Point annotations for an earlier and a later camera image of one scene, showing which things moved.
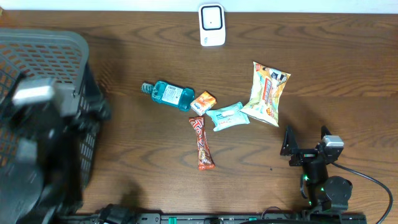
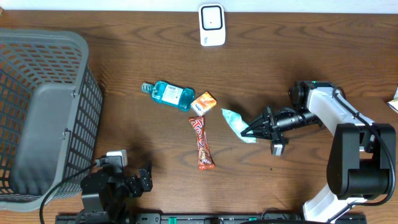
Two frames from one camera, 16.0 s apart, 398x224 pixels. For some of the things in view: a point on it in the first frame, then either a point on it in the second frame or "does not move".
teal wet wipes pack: x=227 y=117 -> x=235 y=121
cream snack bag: x=267 y=85 -> x=393 y=104
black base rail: x=250 y=218 does not move
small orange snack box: x=203 y=102 does not move
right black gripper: x=303 y=155 -> x=273 y=131
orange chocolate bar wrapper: x=204 y=158 does not move
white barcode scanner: x=212 y=25 does not move
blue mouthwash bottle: x=165 y=93 does not move
